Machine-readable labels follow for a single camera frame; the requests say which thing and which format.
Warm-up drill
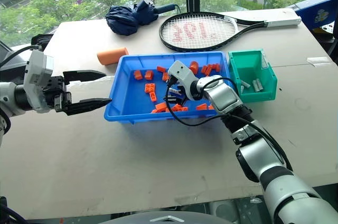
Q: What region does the dark cable bundle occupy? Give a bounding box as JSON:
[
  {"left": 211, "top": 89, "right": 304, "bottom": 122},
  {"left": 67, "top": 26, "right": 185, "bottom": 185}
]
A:
[{"left": 0, "top": 195, "right": 29, "bottom": 224}]

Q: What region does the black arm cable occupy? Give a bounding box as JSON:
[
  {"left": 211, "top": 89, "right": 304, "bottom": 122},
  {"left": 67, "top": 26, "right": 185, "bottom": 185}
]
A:
[
  {"left": 0, "top": 45, "right": 41, "bottom": 68},
  {"left": 165, "top": 75, "right": 293, "bottom": 172}
]

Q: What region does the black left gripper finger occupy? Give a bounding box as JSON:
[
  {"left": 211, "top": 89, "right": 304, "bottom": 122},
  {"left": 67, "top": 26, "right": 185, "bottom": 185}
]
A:
[
  {"left": 63, "top": 69, "right": 107, "bottom": 86},
  {"left": 63, "top": 98, "right": 113, "bottom": 116}
]

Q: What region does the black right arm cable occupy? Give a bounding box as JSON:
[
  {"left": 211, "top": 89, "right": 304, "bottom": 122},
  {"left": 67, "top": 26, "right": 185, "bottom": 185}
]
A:
[{"left": 165, "top": 75, "right": 293, "bottom": 172}]

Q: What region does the blue cardboard box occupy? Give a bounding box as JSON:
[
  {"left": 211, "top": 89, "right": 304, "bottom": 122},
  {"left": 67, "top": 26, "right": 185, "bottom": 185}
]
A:
[{"left": 294, "top": 0, "right": 338, "bottom": 31}]

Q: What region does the green plastic bin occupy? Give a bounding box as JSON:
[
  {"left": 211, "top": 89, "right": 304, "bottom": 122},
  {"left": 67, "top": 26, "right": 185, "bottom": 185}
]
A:
[{"left": 227, "top": 49, "right": 278, "bottom": 103}]

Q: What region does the orange rounded toy block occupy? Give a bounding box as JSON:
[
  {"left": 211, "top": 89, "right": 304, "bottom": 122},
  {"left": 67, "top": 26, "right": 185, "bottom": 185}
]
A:
[{"left": 189, "top": 60, "right": 200, "bottom": 75}]

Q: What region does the navy folded umbrella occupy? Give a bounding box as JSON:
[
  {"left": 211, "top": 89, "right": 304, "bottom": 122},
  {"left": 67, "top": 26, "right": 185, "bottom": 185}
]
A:
[{"left": 105, "top": 0, "right": 176, "bottom": 36}]

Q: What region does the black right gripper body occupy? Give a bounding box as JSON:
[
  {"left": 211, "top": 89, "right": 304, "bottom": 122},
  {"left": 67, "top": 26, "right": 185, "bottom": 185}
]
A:
[{"left": 167, "top": 75, "right": 189, "bottom": 96}]

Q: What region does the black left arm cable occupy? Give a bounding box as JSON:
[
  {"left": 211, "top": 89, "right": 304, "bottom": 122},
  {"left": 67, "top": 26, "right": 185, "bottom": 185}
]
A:
[{"left": 0, "top": 45, "right": 41, "bottom": 68}]

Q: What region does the orange foam cylinder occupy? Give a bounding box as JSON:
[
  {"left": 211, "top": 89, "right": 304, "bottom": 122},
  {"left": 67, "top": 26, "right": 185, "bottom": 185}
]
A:
[{"left": 97, "top": 46, "right": 129, "bottom": 66}]

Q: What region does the black and white tennis racket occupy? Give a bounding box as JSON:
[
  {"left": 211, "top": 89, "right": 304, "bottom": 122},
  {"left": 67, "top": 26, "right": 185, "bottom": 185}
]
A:
[{"left": 158, "top": 11, "right": 302, "bottom": 52}]

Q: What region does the blue plastic bin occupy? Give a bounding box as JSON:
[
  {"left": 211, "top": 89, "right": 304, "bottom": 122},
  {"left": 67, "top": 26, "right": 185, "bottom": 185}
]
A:
[{"left": 104, "top": 51, "right": 236, "bottom": 125}]

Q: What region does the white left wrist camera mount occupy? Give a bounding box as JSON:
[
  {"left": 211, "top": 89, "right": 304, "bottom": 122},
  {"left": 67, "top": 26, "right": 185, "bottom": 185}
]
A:
[{"left": 23, "top": 49, "right": 55, "bottom": 114}]

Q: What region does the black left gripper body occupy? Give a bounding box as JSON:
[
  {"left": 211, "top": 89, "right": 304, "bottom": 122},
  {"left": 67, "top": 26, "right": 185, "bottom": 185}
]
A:
[{"left": 41, "top": 75, "right": 72, "bottom": 114}]

